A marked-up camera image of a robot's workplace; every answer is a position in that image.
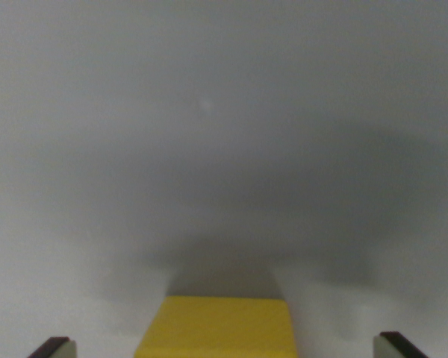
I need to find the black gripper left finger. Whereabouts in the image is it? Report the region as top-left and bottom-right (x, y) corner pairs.
(27, 336), (78, 358)

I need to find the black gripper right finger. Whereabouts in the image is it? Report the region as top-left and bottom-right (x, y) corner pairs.
(373, 331), (430, 358)

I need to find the yellow cube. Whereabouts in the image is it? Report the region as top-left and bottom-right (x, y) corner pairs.
(133, 295), (299, 358)

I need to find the grey plastic bin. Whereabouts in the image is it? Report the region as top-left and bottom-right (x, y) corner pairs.
(0, 0), (448, 358)

